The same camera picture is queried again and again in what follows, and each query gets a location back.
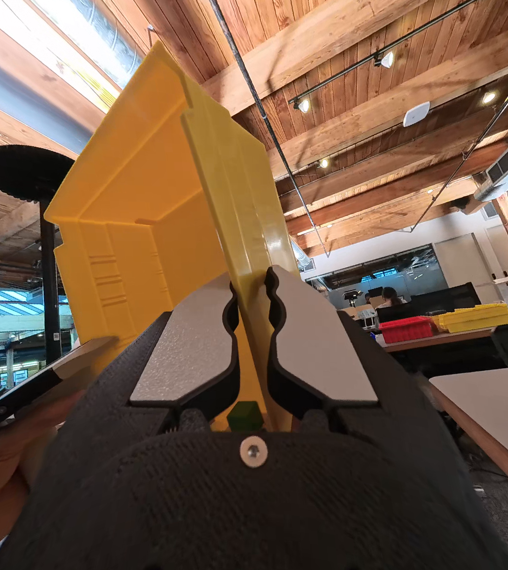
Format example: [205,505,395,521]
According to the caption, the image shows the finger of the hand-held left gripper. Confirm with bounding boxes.
[51,336,119,403]

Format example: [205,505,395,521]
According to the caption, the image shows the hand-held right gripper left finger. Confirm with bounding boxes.
[128,272,241,419]

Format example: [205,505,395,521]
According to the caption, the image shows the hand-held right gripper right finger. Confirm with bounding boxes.
[265,265,379,420]

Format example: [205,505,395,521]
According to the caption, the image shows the green wooden cube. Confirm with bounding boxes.
[226,401,265,432]

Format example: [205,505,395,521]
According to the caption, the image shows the yellow plastic box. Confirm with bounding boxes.
[44,40,301,433]

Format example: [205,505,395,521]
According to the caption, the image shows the red plastic bin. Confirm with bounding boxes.
[379,316,437,343]

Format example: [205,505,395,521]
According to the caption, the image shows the long wooden desk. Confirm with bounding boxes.
[375,325,508,370]

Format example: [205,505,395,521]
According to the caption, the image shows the stack of yellow bins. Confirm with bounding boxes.
[432,303,508,334]

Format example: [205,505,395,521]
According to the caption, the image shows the white table with wood edge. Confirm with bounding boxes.
[428,368,508,506]

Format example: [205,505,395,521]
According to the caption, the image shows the black floor lamp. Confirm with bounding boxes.
[0,145,76,366]

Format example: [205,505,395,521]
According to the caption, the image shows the black ceiling pipe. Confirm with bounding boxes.
[209,0,330,258]

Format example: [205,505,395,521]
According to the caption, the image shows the white ceiling access point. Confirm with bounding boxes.
[403,102,431,127]

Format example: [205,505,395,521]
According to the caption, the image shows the metal air duct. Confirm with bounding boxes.
[474,134,508,202]

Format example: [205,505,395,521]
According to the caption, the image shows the silver spiral duct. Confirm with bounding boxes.
[31,0,144,77]

